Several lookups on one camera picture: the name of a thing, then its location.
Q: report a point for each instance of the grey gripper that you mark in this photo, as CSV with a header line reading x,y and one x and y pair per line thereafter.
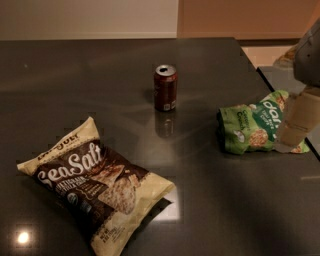
x,y
309,58

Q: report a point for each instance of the red coke can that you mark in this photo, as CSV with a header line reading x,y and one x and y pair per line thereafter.
x,y
165,87

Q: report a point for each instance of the green rice chips bag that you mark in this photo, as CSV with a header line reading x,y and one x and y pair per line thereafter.
x,y
249,128

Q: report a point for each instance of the sea salt chips bag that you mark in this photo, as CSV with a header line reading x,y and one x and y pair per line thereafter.
x,y
110,194

